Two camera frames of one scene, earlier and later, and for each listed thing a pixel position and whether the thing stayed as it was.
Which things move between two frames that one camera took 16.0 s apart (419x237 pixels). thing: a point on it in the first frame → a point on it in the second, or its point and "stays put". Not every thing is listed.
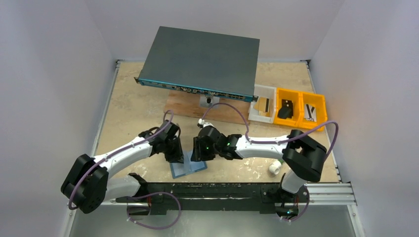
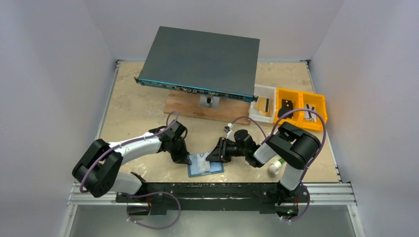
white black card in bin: x=310 y=112 stays put
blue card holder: x=180 y=169 → x=200 y=166
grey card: x=267 y=104 stays put
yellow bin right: x=313 y=112 stays put
